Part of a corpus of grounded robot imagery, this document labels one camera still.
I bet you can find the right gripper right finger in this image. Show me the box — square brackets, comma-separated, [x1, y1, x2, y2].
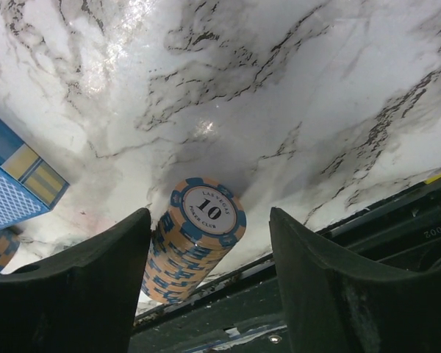
[269, 207, 441, 352]

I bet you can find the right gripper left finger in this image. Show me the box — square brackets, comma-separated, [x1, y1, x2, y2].
[0, 208, 151, 352]

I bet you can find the red tan poker chip stack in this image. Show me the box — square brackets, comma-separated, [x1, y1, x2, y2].
[141, 177, 247, 304]

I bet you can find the blue playing card deck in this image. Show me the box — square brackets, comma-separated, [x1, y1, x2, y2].
[0, 119, 69, 229]

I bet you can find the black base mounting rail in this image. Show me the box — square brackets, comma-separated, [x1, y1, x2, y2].
[129, 176, 441, 352]

